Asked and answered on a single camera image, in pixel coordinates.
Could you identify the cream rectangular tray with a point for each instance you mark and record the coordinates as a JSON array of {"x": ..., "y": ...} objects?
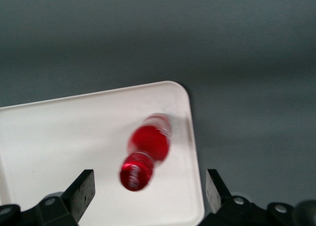
[{"x": 74, "y": 132}]

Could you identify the red coke bottle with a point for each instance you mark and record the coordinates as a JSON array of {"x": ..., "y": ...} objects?
[{"x": 148, "y": 142}]

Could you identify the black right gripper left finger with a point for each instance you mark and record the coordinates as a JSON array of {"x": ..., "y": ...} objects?
[{"x": 81, "y": 194}]

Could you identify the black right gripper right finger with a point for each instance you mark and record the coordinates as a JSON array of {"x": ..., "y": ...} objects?
[{"x": 217, "y": 194}]

